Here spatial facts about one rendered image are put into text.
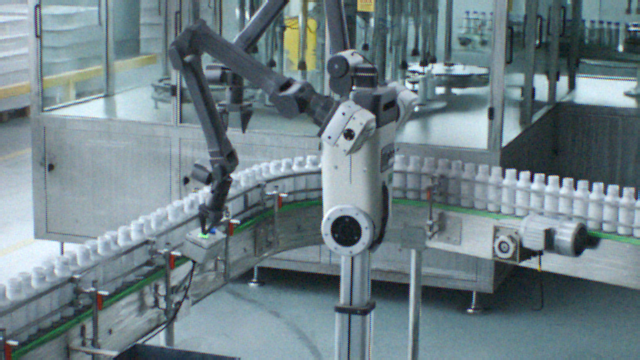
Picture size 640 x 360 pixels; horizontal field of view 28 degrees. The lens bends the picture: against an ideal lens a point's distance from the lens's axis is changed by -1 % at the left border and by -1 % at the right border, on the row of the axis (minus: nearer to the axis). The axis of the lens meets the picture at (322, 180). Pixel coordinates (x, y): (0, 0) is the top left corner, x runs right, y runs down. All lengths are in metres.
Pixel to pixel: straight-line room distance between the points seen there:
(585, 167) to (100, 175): 3.17
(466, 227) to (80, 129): 3.23
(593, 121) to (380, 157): 4.89
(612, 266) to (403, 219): 0.88
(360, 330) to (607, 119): 4.83
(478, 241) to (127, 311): 1.63
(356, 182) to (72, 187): 4.12
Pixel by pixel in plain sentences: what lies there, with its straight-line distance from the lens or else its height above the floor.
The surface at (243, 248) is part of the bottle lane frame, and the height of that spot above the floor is 0.91.
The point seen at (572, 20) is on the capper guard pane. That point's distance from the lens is 8.50.
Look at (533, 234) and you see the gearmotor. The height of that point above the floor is 0.99.
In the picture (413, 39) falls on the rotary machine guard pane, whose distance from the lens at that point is 6.77.
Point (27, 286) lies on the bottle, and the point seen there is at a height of 1.13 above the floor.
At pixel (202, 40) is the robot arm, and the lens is 3.71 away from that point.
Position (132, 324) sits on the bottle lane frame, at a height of 0.89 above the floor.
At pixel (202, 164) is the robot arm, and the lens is 3.93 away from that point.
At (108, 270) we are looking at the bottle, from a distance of 3.78.
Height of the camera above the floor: 2.11
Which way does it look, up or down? 12 degrees down
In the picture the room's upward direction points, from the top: 1 degrees clockwise
